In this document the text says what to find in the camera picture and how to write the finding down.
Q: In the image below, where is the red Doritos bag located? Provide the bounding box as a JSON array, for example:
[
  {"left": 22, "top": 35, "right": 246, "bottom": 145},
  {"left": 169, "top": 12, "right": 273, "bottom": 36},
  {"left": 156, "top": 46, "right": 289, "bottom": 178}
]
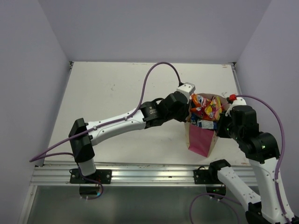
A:
[{"left": 190, "top": 94, "right": 214, "bottom": 121}]

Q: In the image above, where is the blue Kettle chips bag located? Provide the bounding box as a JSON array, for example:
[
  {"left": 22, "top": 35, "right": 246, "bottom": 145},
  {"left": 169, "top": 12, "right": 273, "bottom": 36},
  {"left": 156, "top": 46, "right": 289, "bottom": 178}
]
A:
[{"left": 190, "top": 113, "right": 217, "bottom": 130}]

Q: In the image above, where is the pink paper bag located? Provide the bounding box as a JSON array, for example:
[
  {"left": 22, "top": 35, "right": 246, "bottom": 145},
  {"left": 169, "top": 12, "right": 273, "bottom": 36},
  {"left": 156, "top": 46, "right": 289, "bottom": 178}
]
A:
[{"left": 185, "top": 93, "right": 229, "bottom": 158}]

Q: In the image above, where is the Fox's candy bag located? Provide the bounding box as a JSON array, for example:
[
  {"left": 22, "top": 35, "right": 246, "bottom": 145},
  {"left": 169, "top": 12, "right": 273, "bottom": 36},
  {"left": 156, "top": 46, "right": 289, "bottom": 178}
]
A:
[{"left": 203, "top": 96, "right": 223, "bottom": 121}]

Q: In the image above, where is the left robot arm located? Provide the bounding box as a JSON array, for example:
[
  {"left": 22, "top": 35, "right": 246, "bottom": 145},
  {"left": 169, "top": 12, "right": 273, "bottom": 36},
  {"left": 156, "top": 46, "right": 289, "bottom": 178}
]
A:
[{"left": 68, "top": 91, "right": 191, "bottom": 184}]

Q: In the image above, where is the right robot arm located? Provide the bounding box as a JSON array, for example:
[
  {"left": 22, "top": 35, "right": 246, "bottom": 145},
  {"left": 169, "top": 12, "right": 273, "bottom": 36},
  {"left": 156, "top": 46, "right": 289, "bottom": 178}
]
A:
[{"left": 193, "top": 105, "right": 299, "bottom": 224}]

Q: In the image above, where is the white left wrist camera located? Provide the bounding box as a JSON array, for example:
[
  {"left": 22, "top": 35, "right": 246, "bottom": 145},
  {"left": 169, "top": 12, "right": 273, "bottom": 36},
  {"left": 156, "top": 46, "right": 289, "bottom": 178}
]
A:
[{"left": 177, "top": 82, "right": 196, "bottom": 98}]

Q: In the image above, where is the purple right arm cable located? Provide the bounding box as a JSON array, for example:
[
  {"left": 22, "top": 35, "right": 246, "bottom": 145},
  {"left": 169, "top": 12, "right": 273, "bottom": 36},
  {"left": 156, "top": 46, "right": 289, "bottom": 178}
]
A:
[{"left": 235, "top": 94, "right": 292, "bottom": 222}]

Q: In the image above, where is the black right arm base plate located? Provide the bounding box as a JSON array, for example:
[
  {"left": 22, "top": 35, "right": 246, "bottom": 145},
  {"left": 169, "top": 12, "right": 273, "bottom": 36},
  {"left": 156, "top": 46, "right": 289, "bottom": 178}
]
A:
[{"left": 193, "top": 166, "right": 211, "bottom": 184}]

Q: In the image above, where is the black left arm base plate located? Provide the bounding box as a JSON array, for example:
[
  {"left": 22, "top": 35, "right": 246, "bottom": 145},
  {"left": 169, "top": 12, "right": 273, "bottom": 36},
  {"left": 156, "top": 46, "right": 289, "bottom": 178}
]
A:
[{"left": 69, "top": 168, "right": 112, "bottom": 184}]

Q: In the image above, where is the aluminium mounting rail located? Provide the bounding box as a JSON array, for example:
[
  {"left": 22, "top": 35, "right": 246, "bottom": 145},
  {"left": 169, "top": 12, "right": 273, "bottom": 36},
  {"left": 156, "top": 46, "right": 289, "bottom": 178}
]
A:
[{"left": 30, "top": 163, "right": 257, "bottom": 187}]

